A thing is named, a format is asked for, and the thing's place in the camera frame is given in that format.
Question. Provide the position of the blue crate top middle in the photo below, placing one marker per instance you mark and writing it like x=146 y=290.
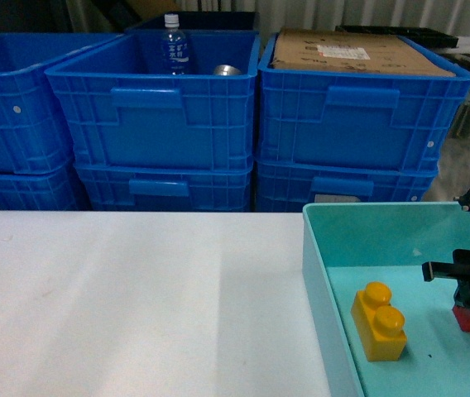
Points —
x=124 y=109

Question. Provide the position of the silver metal can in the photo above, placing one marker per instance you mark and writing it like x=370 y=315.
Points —
x=226 y=70

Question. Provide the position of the blue crate bottom right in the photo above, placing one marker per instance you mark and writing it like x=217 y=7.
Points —
x=286 y=188

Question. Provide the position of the black tray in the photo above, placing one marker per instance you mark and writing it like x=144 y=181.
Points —
x=424 y=36

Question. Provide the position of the yellow duplo block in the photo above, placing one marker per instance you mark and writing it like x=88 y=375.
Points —
x=380 y=326

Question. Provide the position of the blue crate bottom middle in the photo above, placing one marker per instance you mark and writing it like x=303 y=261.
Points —
x=132 y=189

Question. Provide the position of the teal plastic bin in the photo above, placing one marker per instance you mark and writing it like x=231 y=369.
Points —
x=346 y=246

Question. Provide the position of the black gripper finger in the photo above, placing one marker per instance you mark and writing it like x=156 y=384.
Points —
x=435 y=269

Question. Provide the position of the blue crate bottom left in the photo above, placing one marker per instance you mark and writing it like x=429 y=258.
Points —
x=59 y=190

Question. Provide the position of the blue crate top left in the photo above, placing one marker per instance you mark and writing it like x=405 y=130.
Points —
x=34 y=135

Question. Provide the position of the blue crate top right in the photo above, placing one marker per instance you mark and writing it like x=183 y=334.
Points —
x=366 y=121

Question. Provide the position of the dark blue rear crate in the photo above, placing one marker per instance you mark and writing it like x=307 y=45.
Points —
x=218 y=21

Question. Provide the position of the clear water bottle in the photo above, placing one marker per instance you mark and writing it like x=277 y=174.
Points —
x=174 y=47

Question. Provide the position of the brown cardboard box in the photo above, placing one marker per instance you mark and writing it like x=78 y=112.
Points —
x=330 y=51

